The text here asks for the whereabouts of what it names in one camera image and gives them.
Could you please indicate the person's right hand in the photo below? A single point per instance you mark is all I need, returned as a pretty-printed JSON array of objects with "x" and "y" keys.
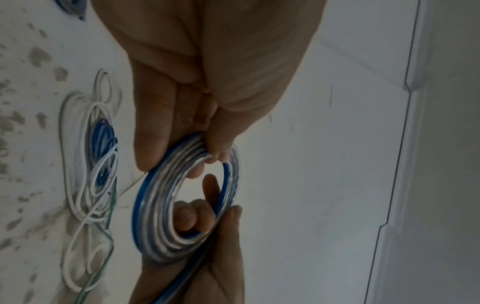
[{"x": 225, "y": 267}]

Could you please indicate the person's left hand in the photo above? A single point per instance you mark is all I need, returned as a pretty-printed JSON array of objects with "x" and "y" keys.
[{"x": 225, "y": 59}]

